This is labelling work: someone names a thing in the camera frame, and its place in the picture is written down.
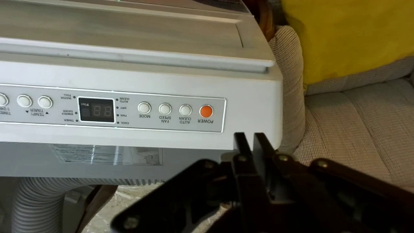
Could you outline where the white portable air conditioner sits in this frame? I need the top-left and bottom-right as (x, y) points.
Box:
(0, 0), (284, 182)

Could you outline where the beige corduroy recliner armchair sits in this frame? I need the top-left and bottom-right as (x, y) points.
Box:
(267, 25), (414, 193)

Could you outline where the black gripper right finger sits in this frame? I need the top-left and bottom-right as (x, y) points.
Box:
(253, 132), (414, 233)

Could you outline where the grey corrugated exhaust hose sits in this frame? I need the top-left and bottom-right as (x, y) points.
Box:
(10, 176), (94, 233)

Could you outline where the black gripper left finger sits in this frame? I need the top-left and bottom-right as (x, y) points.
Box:
(109, 132), (276, 233)

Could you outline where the yellow cushion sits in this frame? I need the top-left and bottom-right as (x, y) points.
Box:
(279, 0), (414, 87)

